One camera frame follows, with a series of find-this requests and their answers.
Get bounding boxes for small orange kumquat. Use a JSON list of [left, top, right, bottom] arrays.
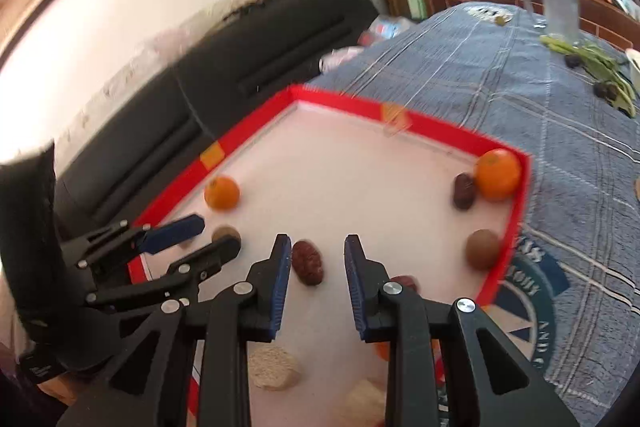
[[204, 176, 241, 211]]

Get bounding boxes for glossy red jujube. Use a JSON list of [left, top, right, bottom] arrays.
[[291, 239, 324, 286]]

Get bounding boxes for beige round cake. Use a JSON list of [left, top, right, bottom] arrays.
[[248, 346, 303, 391]]

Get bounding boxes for red shallow box tray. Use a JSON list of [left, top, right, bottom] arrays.
[[137, 86, 530, 426]]

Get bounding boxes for brown round longan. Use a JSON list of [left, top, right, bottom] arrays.
[[464, 229, 501, 271]]

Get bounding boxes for wrinkled dark red date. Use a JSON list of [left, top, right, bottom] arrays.
[[452, 172, 477, 211]]

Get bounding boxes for large orange mandarin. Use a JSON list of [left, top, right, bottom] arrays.
[[474, 148, 522, 202]]

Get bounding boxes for beige square cake block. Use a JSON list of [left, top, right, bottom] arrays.
[[338, 379, 386, 427]]

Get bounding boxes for round emblem mat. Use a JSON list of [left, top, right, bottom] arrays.
[[434, 235, 572, 427]]

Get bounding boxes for black sofa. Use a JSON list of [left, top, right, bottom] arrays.
[[54, 0, 378, 239]]

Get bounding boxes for blue plaid tablecloth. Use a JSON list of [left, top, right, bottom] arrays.
[[304, 1, 640, 427]]

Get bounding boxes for green leafy vegetables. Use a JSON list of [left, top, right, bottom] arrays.
[[539, 35, 637, 119]]

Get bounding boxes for glass beer mug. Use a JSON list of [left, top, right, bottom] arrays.
[[523, 0, 582, 44]]

